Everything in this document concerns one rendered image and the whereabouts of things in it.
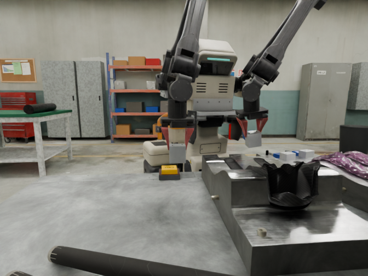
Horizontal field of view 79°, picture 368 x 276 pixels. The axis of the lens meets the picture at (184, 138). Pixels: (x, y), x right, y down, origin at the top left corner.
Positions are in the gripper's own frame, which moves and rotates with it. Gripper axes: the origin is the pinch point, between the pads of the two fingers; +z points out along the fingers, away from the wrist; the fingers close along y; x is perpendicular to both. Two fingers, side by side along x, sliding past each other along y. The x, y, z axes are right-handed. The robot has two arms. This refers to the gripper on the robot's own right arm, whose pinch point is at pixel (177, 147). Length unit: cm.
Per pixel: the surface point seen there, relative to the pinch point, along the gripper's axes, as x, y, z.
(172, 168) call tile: 13.7, -1.0, 11.9
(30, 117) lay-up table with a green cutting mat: 240, -179, 16
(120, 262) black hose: -39.2, -10.2, 7.5
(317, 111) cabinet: 470, 378, 27
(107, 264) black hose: -38.4, -12.3, 8.4
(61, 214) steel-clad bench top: -11.3, -31.4, 15.2
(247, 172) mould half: -20.0, 15.2, 1.3
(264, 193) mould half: -23.5, 18.1, 4.9
